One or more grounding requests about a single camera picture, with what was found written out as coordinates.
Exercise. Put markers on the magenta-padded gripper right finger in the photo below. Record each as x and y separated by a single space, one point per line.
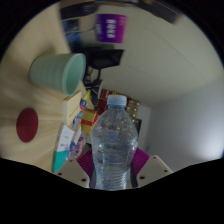
155 170

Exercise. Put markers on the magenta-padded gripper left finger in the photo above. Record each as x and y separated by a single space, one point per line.
71 172

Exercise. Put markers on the clear plastic water bottle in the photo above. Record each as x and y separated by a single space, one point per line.
113 146

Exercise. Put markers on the white book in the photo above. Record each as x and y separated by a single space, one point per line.
65 136

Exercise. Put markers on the yellow gift box red ribbon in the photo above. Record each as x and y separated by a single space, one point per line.
88 120

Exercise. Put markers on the cream book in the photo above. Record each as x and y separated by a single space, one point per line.
71 108

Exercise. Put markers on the flat round red coaster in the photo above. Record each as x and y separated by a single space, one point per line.
27 125

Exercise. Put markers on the pale green ribbed cup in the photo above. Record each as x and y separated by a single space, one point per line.
53 72

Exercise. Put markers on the black office chair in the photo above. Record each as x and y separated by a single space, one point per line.
103 60

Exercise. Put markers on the purple sign board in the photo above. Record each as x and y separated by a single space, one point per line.
111 28

